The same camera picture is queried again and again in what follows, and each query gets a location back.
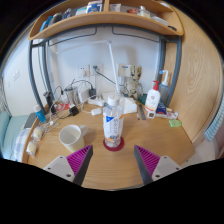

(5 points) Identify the white flat packet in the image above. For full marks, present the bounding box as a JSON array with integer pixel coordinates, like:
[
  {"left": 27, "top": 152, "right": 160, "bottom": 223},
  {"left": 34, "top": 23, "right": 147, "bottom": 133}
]
[{"left": 155, "top": 111, "right": 179, "bottom": 120}]

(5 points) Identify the black power adapter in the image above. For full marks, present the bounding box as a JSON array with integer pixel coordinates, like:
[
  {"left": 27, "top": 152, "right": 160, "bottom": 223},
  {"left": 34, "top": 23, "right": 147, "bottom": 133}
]
[{"left": 88, "top": 87, "right": 98, "bottom": 98}]

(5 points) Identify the dark green round jar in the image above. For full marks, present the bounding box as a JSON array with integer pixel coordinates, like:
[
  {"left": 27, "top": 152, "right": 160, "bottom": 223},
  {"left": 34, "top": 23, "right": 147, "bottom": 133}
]
[{"left": 139, "top": 93, "right": 148, "bottom": 105}]

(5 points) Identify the cream ceramic mug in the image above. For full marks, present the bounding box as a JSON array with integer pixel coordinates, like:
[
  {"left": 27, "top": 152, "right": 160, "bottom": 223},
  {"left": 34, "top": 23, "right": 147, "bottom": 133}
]
[{"left": 58, "top": 124, "right": 89, "bottom": 153}]

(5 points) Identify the brown tree creature figurine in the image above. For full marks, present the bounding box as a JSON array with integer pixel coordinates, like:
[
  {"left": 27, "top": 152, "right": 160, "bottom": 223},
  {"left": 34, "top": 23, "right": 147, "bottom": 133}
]
[{"left": 123, "top": 65, "right": 144, "bottom": 100}]

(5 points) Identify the black electric shaver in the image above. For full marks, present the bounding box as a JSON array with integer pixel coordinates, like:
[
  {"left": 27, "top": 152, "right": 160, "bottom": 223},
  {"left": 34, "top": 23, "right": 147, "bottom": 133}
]
[{"left": 43, "top": 91, "right": 57, "bottom": 114}]

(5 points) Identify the wooden shelf unit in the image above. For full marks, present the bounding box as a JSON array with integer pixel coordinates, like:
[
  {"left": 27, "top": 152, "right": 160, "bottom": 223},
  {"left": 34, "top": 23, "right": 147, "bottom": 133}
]
[{"left": 28, "top": 0, "right": 185, "bottom": 42}]

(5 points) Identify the white wall box blue label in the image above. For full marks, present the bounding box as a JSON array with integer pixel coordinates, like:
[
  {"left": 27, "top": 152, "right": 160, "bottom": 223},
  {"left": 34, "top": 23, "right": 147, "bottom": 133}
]
[{"left": 118, "top": 63, "right": 132, "bottom": 78}]

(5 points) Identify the small cream pouch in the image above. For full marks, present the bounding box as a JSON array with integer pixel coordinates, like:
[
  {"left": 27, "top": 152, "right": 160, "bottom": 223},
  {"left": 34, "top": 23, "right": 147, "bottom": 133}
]
[
  {"left": 26, "top": 139, "right": 39, "bottom": 158},
  {"left": 32, "top": 125, "right": 46, "bottom": 141}
]

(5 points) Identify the small green box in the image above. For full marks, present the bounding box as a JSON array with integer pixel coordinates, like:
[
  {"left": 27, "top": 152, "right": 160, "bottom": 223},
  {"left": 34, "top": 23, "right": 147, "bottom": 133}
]
[{"left": 168, "top": 119, "right": 183, "bottom": 128}]

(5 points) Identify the red printed packet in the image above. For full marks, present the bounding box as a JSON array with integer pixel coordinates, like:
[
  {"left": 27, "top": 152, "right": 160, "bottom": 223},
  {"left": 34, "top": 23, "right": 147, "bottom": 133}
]
[{"left": 56, "top": 102, "right": 71, "bottom": 112}]

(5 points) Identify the flat round red coaster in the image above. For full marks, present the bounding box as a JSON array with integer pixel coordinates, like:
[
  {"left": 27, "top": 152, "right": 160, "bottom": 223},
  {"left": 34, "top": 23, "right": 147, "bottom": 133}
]
[{"left": 102, "top": 135, "right": 125, "bottom": 153}]

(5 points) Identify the small white oval device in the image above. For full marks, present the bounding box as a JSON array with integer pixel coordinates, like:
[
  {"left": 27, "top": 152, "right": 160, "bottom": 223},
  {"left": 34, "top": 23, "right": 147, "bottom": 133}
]
[{"left": 90, "top": 107, "right": 103, "bottom": 116}]

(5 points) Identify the blue plaid blanket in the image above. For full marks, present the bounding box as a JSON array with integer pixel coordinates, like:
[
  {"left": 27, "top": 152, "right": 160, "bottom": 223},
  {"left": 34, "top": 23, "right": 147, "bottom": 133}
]
[{"left": 11, "top": 128, "right": 33, "bottom": 163}]

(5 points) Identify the dark grey laptop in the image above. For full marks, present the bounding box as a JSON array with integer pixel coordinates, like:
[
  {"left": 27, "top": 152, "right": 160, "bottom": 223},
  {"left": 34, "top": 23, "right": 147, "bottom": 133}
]
[{"left": 23, "top": 112, "right": 37, "bottom": 129}]

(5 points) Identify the black power cable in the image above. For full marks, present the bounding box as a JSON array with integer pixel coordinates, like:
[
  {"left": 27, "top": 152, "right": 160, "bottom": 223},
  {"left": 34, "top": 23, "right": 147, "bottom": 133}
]
[{"left": 93, "top": 66, "right": 116, "bottom": 85}]

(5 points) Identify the white desk lamp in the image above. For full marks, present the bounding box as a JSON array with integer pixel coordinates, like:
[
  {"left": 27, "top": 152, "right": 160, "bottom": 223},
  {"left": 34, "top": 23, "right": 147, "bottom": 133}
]
[{"left": 54, "top": 39, "right": 121, "bottom": 96}]

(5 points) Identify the white pump bottle red top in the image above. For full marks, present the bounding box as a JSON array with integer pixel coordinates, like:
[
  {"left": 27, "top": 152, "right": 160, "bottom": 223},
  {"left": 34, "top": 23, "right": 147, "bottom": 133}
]
[{"left": 144, "top": 80, "right": 161, "bottom": 113}]

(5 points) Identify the white tissue pack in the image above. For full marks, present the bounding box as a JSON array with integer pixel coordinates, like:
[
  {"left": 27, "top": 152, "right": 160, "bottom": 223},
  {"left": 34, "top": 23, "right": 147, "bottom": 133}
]
[{"left": 119, "top": 95, "right": 138, "bottom": 114}]

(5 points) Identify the small blue box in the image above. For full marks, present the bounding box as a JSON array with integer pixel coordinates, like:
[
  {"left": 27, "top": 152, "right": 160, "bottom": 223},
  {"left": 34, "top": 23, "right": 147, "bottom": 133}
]
[{"left": 155, "top": 103, "right": 168, "bottom": 115}]

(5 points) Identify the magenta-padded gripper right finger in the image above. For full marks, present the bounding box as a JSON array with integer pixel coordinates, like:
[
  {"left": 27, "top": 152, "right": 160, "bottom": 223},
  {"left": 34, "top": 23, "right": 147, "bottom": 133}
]
[{"left": 133, "top": 144, "right": 183, "bottom": 186}]

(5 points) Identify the clear spray bottle white nozzle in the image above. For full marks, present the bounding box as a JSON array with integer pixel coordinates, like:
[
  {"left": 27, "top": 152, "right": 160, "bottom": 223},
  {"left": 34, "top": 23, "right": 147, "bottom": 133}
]
[{"left": 158, "top": 69, "right": 170, "bottom": 104}]

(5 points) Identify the white wall socket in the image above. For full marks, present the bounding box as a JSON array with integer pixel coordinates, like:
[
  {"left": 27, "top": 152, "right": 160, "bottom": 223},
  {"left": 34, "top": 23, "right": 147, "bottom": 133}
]
[
  {"left": 91, "top": 63, "right": 104, "bottom": 76},
  {"left": 77, "top": 64, "right": 91, "bottom": 78}
]

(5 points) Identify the white rectangular box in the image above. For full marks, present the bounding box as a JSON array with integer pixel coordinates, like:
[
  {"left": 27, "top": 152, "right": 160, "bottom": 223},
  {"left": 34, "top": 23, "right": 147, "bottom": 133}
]
[{"left": 77, "top": 88, "right": 90, "bottom": 104}]

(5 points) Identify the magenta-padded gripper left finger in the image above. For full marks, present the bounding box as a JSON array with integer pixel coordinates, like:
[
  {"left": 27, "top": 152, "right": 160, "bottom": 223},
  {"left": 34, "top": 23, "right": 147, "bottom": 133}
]
[{"left": 43, "top": 144, "right": 94, "bottom": 187}]

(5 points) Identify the blue tube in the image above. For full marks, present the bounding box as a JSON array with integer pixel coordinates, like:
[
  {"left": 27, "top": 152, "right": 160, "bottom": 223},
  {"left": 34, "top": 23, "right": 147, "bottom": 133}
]
[{"left": 34, "top": 105, "right": 48, "bottom": 124}]

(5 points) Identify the black charger block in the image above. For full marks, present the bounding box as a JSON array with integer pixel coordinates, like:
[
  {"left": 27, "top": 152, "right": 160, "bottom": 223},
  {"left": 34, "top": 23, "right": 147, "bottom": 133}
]
[{"left": 68, "top": 105, "right": 80, "bottom": 117}]

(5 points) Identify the steel tumbler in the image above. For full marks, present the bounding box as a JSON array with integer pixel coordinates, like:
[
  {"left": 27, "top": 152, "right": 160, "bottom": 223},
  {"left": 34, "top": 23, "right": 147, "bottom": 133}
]
[{"left": 64, "top": 87, "right": 78, "bottom": 104}]

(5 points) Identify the clear plastic water bottle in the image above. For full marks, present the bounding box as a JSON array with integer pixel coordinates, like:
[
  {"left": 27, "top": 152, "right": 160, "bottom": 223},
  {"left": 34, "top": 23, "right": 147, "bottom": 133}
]
[{"left": 102, "top": 94, "right": 125, "bottom": 149}]

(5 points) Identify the grey metal frame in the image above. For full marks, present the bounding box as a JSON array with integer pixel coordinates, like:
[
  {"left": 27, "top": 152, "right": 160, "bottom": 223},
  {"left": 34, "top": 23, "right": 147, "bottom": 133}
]
[{"left": 27, "top": 24, "right": 183, "bottom": 108}]

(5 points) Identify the teal ribbed cloth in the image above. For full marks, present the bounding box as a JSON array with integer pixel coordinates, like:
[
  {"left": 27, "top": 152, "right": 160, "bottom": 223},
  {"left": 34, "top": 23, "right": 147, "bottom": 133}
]
[{"left": 203, "top": 96, "right": 224, "bottom": 141}]

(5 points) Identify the metal ruler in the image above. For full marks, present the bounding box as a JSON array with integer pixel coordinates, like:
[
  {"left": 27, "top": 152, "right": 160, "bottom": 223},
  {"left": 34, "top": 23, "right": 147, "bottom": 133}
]
[{"left": 138, "top": 105, "right": 147, "bottom": 121}]

